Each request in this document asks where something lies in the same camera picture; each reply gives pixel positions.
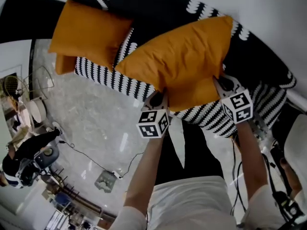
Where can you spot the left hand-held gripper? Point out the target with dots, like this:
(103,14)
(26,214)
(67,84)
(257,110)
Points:
(152,123)

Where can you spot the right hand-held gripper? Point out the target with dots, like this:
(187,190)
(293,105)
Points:
(237,106)

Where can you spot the white power strip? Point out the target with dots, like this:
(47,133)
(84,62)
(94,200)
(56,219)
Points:
(117,175)

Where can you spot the person's right forearm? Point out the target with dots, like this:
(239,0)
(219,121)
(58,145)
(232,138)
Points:
(250,157)

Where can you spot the person's left forearm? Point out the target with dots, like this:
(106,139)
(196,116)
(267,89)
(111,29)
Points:
(146,171)

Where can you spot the person's white shirt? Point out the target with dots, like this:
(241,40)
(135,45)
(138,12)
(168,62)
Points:
(192,205)

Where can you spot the orange cushion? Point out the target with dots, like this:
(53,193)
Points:
(88,32)
(180,56)

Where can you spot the blue chair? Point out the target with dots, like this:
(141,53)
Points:
(62,199)

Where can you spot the long wooden counter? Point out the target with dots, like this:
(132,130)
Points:
(81,203)

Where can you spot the black white patterned sofa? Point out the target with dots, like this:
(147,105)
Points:
(163,6)

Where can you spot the round white coffee table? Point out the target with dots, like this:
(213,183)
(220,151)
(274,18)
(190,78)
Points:
(38,111)

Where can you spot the person's black trousers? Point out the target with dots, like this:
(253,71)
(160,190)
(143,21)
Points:
(189,157)

